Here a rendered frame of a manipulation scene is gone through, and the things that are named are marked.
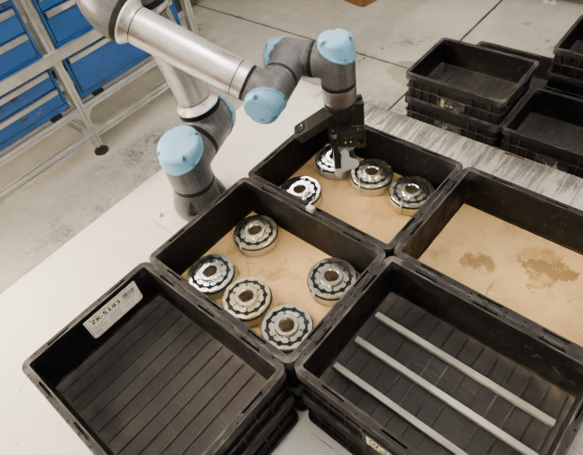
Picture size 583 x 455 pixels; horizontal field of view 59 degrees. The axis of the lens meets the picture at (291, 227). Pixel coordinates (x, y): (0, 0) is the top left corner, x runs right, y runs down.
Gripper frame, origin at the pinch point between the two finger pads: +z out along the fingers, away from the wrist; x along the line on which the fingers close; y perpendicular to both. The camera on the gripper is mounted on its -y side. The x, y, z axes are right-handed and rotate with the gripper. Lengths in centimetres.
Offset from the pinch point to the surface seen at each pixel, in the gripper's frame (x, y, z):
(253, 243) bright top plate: -21.9, -21.1, -1.1
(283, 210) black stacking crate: -16.8, -13.4, -4.9
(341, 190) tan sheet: -5.8, 0.6, 2.0
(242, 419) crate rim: -64, -22, -8
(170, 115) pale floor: 158, -84, 85
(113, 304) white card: -37, -49, -5
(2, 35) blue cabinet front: 122, -132, 8
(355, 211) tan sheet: -13.5, 2.8, 2.0
